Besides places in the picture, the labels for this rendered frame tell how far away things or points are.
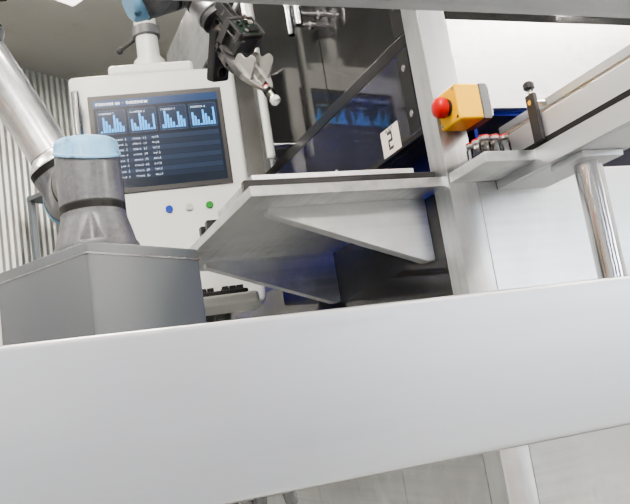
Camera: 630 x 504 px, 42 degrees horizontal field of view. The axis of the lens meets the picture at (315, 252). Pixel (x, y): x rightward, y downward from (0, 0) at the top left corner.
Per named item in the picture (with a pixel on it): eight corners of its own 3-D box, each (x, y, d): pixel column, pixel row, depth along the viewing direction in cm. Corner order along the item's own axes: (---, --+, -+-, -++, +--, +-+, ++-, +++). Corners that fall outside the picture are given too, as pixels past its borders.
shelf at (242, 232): (343, 259, 230) (342, 252, 230) (479, 184, 166) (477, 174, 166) (172, 274, 211) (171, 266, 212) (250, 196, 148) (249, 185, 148)
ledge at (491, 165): (510, 180, 166) (508, 170, 167) (550, 159, 155) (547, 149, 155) (450, 183, 161) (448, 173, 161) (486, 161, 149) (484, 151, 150)
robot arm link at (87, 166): (62, 199, 141) (55, 123, 144) (53, 219, 153) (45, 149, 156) (133, 196, 147) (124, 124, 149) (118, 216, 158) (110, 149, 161)
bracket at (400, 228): (428, 263, 171) (417, 202, 173) (435, 259, 168) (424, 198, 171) (273, 277, 158) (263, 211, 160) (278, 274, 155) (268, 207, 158)
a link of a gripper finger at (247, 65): (260, 72, 168) (238, 42, 171) (249, 94, 171) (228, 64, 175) (272, 72, 170) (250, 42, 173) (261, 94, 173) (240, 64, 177)
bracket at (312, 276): (336, 303, 217) (328, 254, 219) (341, 301, 214) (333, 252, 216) (210, 316, 204) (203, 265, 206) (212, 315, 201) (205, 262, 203)
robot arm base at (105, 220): (90, 248, 137) (84, 191, 139) (36, 268, 146) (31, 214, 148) (159, 253, 149) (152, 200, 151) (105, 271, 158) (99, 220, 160)
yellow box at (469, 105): (473, 131, 164) (466, 97, 165) (493, 118, 158) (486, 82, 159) (440, 132, 161) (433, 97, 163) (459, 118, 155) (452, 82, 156)
